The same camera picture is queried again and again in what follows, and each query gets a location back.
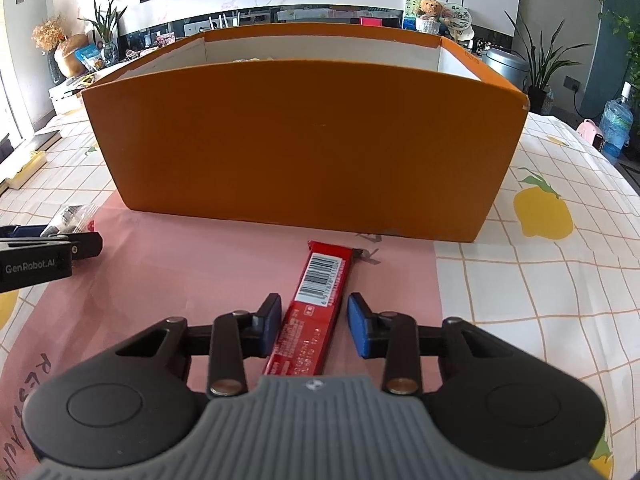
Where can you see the green plant in glass vase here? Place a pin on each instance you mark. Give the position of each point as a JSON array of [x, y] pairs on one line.
[[107, 35]]

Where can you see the dried flowers in dark vase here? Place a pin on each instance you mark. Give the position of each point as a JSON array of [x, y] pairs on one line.
[[49, 45]]

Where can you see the orange cardboard box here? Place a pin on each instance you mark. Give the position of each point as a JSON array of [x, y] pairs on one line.
[[300, 150]]

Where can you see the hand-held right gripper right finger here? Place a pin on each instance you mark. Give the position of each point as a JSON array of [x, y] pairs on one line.
[[360, 325]]

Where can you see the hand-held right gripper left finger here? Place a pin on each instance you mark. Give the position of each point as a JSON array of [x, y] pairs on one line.
[[270, 325]]

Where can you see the blue snack bag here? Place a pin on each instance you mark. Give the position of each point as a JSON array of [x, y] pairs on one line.
[[89, 57]]

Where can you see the round golden vase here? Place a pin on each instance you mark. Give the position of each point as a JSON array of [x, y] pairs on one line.
[[70, 57]]

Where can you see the lemon print tablecloth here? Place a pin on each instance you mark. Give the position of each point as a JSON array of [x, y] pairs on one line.
[[525, 285]]

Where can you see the dark tv console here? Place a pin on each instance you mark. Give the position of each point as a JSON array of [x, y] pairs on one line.
[[250, 17]]

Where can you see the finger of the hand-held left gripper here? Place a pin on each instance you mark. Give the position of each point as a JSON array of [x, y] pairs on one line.
[[85, 246], [25, 231]]

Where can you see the black book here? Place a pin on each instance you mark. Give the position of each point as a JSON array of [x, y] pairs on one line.
[[30, 142]]

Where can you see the blue water bottle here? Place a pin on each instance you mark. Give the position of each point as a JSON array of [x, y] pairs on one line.
[[616, 125]]

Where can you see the clear-wrapped dark pastry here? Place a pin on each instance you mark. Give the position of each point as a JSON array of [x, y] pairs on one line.
[[67, 217]]

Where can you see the small pink appliance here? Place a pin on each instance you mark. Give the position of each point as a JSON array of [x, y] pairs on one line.
[[589, 132]]

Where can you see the tall plant in black pot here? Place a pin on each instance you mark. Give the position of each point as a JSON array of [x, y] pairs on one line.
[[540, 70]]

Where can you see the white low cabinet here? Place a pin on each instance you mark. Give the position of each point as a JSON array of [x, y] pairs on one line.
[[67, 95]]

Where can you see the round printed hand fan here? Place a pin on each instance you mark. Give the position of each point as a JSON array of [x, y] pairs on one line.
[[457, 16]]

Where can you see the pink paper mat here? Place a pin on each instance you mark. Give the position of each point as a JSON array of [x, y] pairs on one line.
[[175, 270]]

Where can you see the silver metal bin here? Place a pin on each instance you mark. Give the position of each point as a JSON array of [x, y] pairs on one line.
[[505, 67]]

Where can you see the red chocolate bar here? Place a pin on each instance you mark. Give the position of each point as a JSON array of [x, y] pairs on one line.
[[320, 280]]

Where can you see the hanging vine plant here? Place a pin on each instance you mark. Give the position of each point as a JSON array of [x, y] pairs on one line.
[[620, 25]]

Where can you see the brown teddy bear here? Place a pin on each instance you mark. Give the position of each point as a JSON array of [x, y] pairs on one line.
[[429, 12]]

